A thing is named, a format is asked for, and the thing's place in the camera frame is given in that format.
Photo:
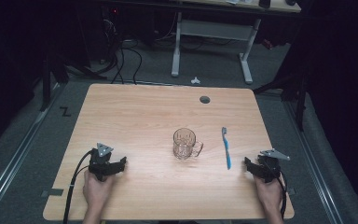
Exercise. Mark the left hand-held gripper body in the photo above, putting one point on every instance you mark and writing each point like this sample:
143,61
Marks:
99,159

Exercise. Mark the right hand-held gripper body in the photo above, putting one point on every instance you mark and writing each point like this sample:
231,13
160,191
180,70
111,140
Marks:
270,165

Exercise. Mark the blue toothbrush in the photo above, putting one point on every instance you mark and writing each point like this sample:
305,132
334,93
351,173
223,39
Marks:
227,149

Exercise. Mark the clear glass mug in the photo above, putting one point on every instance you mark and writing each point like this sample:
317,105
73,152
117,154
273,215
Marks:
185,144

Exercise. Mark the person's right hand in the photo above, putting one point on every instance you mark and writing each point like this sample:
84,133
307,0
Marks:
269,196

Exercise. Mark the person's left hand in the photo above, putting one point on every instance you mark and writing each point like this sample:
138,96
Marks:
95,190

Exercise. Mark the grey tape strip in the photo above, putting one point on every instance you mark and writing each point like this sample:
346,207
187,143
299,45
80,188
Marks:
54,192

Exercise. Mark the black metal stand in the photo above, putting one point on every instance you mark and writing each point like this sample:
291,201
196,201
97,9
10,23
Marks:
46,84
300,102

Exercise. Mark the grey round table grommet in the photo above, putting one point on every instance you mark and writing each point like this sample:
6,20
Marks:
204,100

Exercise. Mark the small white floor object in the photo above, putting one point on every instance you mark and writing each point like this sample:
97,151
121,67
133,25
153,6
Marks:
195,81

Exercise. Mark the small red object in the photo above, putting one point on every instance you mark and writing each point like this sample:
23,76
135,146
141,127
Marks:
268,44

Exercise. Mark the light wooden desk top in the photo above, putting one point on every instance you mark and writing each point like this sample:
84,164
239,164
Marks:
279,6

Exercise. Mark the metal floor rail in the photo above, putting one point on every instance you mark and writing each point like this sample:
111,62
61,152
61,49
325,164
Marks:
15,155
315,161

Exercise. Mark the white desk frame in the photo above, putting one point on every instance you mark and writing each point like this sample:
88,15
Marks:
213,29

